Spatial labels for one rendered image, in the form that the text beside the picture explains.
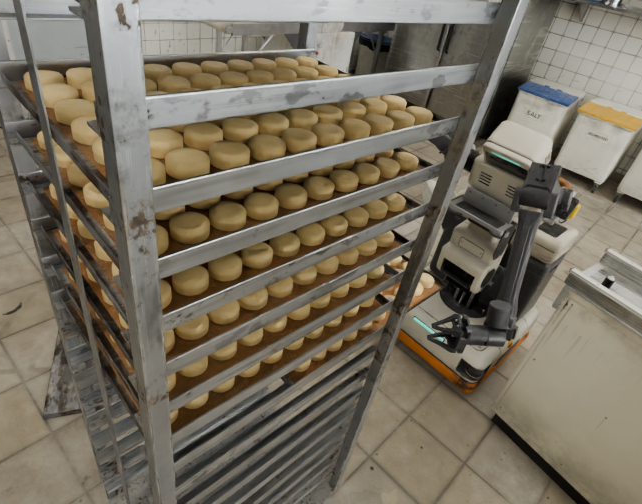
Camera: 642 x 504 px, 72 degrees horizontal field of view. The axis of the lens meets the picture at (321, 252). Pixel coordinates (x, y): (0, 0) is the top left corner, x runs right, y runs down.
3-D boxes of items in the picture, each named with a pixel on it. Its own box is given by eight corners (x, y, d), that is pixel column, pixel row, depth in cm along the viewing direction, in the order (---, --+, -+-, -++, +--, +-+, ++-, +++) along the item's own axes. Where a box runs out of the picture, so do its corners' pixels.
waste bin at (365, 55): (394, 90, 635) (406, 41, 596) (371, 94, 601) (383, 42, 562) (366, 78, 661) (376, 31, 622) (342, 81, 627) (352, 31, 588)
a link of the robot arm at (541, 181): (567, 159, 116) (527, 154, 121) (552, 209, 117) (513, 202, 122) (574, 191, 154) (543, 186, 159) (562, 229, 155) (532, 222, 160)
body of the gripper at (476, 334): (455, 354, 124) (481, 355, 124) (465, 331, 117) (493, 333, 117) (451, 335, 129) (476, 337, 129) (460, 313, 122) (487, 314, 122)
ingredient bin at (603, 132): (544, 174, 471) (580, 103, 425) (563, 161, 512) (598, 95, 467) (595, 196, 445) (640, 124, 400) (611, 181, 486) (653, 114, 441)
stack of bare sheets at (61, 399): (150, 401, 189) (150, 397, 188) (43, 419, 176) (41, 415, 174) (148, 304, 233) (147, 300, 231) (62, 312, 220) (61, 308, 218)
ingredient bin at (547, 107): (490, 150, 502) (519, 82, 456) (511, 140, 544) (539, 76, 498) (536, 170, 477) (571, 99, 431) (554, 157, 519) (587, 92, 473)
